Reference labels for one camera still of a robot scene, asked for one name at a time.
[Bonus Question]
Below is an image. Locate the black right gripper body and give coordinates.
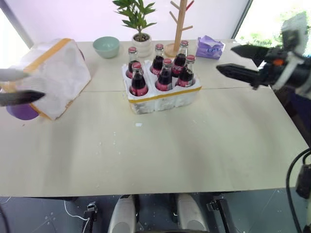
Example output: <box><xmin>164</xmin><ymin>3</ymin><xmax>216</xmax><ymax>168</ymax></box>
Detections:
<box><xmin>259</xmin><ymin>47</ymin><xmax>296</xmax><ymax>86</ymax></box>

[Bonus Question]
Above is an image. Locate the purple plastic bowl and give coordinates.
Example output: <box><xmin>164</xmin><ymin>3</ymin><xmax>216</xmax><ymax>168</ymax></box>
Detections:
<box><xmin>5</xmin><ymin>102</ymin><xmax>41</xmax><ymax>121</ymax></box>

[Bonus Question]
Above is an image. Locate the thin white floor cable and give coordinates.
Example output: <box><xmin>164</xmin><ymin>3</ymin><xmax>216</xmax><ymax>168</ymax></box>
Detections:
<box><xmin>64</xmin><ymin>200</ymin><xmax>90</xmax><ymax>222</ymax></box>

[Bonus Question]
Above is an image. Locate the white foam taped box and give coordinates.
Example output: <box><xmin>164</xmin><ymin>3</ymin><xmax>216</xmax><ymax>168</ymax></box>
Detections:
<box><xmin>4</xmin><ymin>38</ymin><xmax>92</xmax><ymax>121</ymax></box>

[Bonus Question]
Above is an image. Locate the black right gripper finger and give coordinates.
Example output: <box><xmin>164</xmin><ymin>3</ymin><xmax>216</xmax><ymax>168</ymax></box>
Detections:
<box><xmin>230</xmin><ymin>44</ymin><xmax>271</xmax><ymax>66</ymax></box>
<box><xmin>216</xmin><ymin>63</ymin><xmax>262</xmax><ymax>91</ymax></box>

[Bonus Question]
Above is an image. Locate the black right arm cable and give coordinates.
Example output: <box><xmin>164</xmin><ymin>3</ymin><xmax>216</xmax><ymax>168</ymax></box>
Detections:
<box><xmin>285</xmin><ymin>147</ymin><xmax>311</xmax><ymax>233</ymax></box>

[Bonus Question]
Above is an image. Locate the glass cola bottle red cap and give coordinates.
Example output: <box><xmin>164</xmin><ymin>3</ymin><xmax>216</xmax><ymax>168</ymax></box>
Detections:
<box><xmin>149</xmin><ymin>43</ymin><xmax>165</xmax><ymax>76</ymax></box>
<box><xmin>175</xmin><ymin>54</ymin><xmax>197</xmax><ymax>89</ymax></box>
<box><xmin>171</xmin><ymin>40</ymin><xmax>190</xmax><ymax>79</ymax></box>
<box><xmin>155</xmin><ymin>58</ymin><xmax>174</xmax><ymax>92</ymax></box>
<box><xmin>125</xmin><ymin>46</ymin><xmax>142</xmax><ymax>80</ymax></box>
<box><xmin>129</xmin><ymin>62</ymin><xmax>149</xmax><ymax>97</ymax></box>

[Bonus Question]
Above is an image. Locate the green plant in white pot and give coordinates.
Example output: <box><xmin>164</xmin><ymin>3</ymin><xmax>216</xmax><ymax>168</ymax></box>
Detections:
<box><xmin>112</xmin><ymin>0</ymin><xmax>157</xmax><ymax>58</ymax></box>

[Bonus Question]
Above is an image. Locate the white rounded robot leg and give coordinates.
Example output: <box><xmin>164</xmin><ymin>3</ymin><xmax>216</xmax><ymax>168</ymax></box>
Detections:
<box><xmin>107</xmin><ymin>195</ymin><xmax>137</xmax><ymax>233</ymax></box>
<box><xmin>175</xmin><ymin>193</ymin><xmax>210</xmax><ymax>233</ymax></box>

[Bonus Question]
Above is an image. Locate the black table leg bracket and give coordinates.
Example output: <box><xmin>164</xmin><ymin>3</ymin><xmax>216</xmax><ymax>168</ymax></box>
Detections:
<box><xmin>82</xmin><ymin>201</ymin><xmax>98</xmax><ymax>233</ymax></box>
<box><xmin>206</xmin><ymin>197</ymin><xmax>233</xmax><ymax>233</ymax></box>

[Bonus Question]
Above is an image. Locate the purple tissue pack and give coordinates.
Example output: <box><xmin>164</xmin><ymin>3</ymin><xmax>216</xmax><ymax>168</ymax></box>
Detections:
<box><xmin>195</xmin><ymin>35</ymin><xmax>225</xmax><ymax>61</ymax></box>

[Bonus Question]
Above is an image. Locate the wooden mug tree stand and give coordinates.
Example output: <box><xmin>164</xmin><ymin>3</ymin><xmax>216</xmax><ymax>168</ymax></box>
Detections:
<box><xmin>164</xmin><ymin>0</ymin><xmax>195</xmax><ymax>58</ymax></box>

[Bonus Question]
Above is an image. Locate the white foam bottle crate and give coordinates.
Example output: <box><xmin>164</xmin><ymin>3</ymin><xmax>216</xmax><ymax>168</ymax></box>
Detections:
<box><xmin>121</xmin><ymin>59</ymin><xmax>203</xmax><ymax>115</ymax></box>

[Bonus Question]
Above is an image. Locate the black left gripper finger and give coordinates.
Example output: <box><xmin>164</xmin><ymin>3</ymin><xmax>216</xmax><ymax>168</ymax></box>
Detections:
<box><xmin>0</xmin><ymin>68</ymin><xmax>31</xmax><ymax>82</ymax></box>
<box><xmin>0</xmin><ymin>90</ymin><xmax>47</xmax><ymax>107</ymax></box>

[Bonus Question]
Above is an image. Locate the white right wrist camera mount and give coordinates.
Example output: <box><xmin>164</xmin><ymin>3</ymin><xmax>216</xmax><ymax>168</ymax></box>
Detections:
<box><xmin>279</xmin><ymin>11</ymin><xmax>311</xmax><ymax>84</ymax></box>

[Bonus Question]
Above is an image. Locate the mint green ceramic bowl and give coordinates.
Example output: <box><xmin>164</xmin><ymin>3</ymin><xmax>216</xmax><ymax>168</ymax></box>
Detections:
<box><xmin>92</xmin><ymin>36</ymin><xmax>121</xmax><ymax>59</ymax></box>

